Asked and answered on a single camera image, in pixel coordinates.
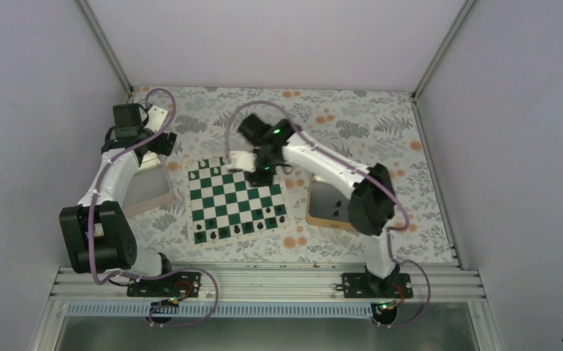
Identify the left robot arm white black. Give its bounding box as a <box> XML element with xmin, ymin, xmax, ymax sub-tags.
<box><xmin>59</xmin><ymin>103</ymin><xmax>177</xmax><ymax>296</ymax></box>

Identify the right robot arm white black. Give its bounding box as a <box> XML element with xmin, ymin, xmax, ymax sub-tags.
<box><xmin>227</xmin><ymin>113</ymin><xmax>399</xmax><ymax>298</ymax></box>

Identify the green white chess board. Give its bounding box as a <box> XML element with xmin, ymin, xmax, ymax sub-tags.
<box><xmin>184</xmin><ymin>155</ymin><xmax>297</xmax><ymax>249</ymax></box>

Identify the gold metal tray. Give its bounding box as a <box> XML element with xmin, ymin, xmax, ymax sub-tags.
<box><xmin>306</xmin><ymin>175</ymin><xmax>357</xmax><ymax>233</ymax></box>

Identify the floral patterned table mat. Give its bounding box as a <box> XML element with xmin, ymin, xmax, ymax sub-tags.
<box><xmin>129</xmin><ymin>86</ymin><xmax>454</xmax><ymax>265</ymax></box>

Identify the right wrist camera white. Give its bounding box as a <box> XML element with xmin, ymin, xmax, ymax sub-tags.
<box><xmin>226</xmin><ymin>151</ymin><xmax>256</xmax><ymax>173</ymax></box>

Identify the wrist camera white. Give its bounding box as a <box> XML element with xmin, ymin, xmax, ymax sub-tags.
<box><xmin>145</xmin><ymin>105</ymin><xmax>169</xmax><ymax>133</ymax></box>
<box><xmin>226</xmin><ymin>151</ymin><xmax>256</xmax><ymax>173</ymax></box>

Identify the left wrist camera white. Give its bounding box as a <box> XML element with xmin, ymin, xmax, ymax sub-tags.
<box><xmin>145</xmin><ymin>105</ymin><xmax>169</xmax><ymax>133</ymax></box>

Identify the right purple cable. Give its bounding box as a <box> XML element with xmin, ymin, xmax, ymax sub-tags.
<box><xmin>224</xmin><ymin>100</ymin><xmax>431</xmax><ymax>331</ymax></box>

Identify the purple cable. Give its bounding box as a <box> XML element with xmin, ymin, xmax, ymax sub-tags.
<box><xmin>87</xmin><ymin>87</ymin><xmax>220</xmax><ymax>329</ymax></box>
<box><xmin>224</xmin><ymin>100</ymin><xmax>431</xmax><ymax>331</ymax></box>

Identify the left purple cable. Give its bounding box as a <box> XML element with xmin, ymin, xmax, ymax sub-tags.
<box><xmin>87</xmin><ymin>87</ymin><xmax>220</xmax><ymax>329</ymax></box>

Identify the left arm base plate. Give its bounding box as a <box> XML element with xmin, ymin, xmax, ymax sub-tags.
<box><xmin>126</xmin><ymin>271</ymin><xmax>202</xmax><ymax>298</ymax></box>

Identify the aluminium rail frame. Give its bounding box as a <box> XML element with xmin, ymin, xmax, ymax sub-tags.
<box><xmin>31</xmin><ymin>263</ymin><xmax>502</xmax><ymax>350</ymax></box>

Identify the aluminium corner post left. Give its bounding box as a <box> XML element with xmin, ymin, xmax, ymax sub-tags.
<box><xmin>75</xmin><ymin>0</ymin><xmax>132</xmax><ymax>96</ymax></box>

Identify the aluminium corner post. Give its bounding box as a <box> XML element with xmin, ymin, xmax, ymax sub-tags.
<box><xmin>413</xmin><ymin>0</ymin><xmax>477</xmax><ymax>100</ymax></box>
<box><xmin>75</xmin><ymin>0</ymin><xmax>132</xmax><ymax>96</ymax></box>

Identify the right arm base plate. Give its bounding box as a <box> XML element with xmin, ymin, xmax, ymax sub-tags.
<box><xmin>335</xmin><ymin>272</ymin><xmax>414</xmax><ymax>299</ymax></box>

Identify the aluminium corner post right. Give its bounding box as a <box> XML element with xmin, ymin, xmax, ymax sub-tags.
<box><xmin>413</xmin><ymin>0</ymin><xmax>477</xmax><ymax>100</ymax></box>

